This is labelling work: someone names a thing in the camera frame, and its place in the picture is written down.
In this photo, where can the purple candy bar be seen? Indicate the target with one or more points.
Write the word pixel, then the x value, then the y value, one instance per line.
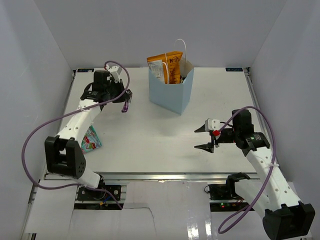
pixel 126 105

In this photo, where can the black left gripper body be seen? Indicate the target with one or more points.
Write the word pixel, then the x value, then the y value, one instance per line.
pixel 115 89

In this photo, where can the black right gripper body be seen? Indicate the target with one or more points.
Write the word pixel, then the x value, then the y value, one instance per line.
pixel 227 136

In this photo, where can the light blue paper bag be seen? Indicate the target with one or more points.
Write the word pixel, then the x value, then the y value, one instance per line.
pixel 173 97

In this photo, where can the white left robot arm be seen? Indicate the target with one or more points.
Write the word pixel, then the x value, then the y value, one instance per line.
pixel 64 155

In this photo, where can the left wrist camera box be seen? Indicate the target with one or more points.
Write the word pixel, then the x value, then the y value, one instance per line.
pixel 114 71

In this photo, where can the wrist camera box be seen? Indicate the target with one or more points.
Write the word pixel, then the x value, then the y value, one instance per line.
pixel 114 71
pixel 212 126

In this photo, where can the teal red snack pouch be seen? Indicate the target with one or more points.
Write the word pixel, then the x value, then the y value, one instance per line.
pixel 90 141

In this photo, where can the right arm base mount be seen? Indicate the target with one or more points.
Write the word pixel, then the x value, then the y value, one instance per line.
pixel 220 200

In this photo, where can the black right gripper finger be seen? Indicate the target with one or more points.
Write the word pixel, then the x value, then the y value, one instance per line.
pixel 208 147
pixel 201 129

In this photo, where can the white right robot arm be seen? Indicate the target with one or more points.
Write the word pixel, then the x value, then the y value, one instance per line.
pixel 283 214

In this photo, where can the orange kettle chips bag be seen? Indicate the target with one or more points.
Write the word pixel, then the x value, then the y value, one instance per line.
pixel 166 66

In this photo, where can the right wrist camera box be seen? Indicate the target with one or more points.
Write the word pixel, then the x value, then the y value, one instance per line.
pixel 212 126

